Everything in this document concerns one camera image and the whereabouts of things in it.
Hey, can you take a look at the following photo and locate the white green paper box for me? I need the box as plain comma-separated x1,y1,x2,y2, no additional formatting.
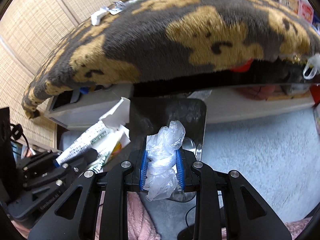
55,97,131,173

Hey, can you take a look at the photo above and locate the clear plastic bag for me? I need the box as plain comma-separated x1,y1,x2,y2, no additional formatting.
143,121,185,202

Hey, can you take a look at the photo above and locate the white paper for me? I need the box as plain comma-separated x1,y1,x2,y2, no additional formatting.
91,7,109,26

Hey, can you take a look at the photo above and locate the silver snack wrapper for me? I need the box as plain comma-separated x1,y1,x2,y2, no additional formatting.
108,1,126,15

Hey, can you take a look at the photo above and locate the black trash bin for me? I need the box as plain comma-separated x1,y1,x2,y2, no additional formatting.
127,99,207,203

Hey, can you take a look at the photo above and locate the pink fluffy cloth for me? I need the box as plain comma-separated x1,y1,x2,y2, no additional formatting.
94,191,162,240

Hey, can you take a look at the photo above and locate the light blue fluffy rug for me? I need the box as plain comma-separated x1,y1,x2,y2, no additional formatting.
60,108,320,240

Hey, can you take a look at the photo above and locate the white low table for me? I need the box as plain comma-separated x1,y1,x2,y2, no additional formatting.
44,85,314,130

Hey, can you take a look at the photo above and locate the woven folding screen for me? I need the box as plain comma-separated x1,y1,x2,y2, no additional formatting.
1,0,110,148

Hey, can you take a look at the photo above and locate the bear pattern brown blanket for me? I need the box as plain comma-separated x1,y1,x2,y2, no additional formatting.
22,0,319,119

